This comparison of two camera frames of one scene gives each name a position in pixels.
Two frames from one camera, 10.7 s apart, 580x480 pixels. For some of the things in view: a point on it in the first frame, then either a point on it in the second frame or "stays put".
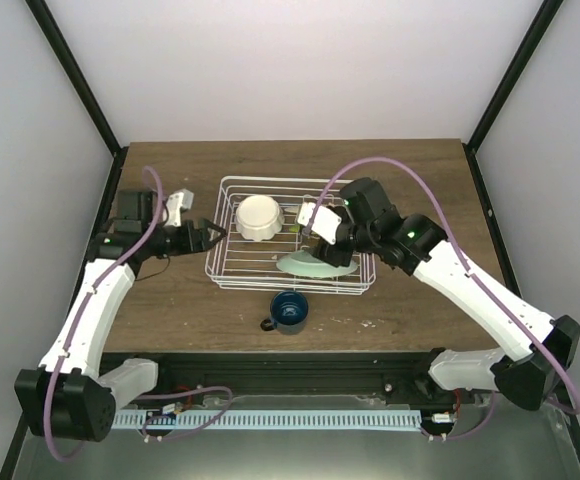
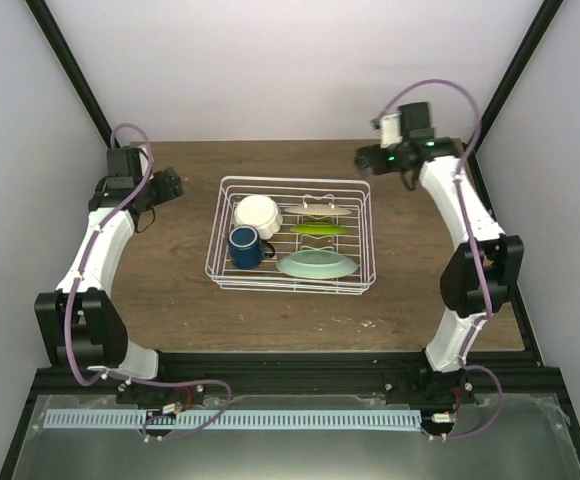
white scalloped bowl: x=259 y=218 stays put
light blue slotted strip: x=154 y=420 stays put
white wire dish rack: x=258 y=244 stays put
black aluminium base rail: x=328 y=374 stays put
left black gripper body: x=187 y=244 → x=169 y=189
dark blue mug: x=288 y=313 → x=247 y=248
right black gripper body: x=342 y=260 → x=380 y=167
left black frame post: x=79 y=82 stays put
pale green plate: x=302 y=263 stays put
